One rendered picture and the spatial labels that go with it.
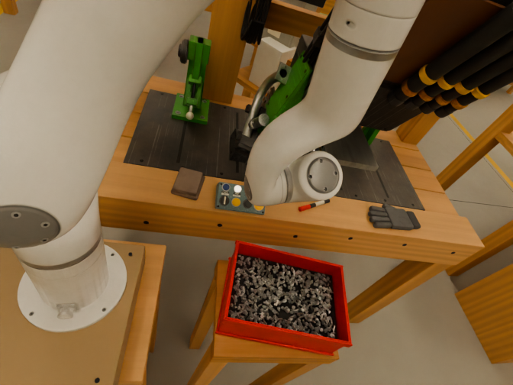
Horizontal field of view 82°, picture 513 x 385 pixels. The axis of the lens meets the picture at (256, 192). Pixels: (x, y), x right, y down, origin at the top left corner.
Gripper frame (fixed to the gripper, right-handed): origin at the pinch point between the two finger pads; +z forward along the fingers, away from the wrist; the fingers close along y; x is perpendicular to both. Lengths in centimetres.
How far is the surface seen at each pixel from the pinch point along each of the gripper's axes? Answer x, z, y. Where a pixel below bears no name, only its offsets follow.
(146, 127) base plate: 27, 32, -29
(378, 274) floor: -62, 97, 109
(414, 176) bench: 0, 29, 82
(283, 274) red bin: -23.9, 2.3, 3.9
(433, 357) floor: -106, 67, 117
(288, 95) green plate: 26.6, 2.7, 11.9
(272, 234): -14.2, 17.1, 7.2
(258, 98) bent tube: 31.5, 18.8, 8.5
